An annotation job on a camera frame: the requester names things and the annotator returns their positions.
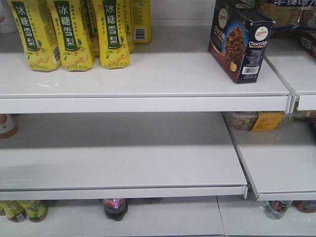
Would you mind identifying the white supermarket shelf unit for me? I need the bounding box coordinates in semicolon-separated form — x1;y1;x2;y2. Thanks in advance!
0;0;316;237

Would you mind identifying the clear snack tub yellow label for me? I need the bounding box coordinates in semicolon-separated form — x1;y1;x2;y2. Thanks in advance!
223;112;293;131

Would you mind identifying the dark cola bottle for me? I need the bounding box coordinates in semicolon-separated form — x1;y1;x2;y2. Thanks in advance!
102;198;128;221

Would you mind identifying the clear bottle lower right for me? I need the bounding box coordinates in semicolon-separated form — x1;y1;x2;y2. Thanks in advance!
264;200;293;220

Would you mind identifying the peach drink bottle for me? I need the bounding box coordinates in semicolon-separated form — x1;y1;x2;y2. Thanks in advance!
0;114;18;139

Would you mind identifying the green tea bottle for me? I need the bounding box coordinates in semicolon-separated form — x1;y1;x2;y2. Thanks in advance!
0;200;26;223
17;200;48;222

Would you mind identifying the yellow pear drink bottle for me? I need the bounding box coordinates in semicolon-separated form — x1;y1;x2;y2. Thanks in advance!
8;0;61;72

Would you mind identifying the red snack packet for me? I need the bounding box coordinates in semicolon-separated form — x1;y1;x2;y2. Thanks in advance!
297;30;316;59

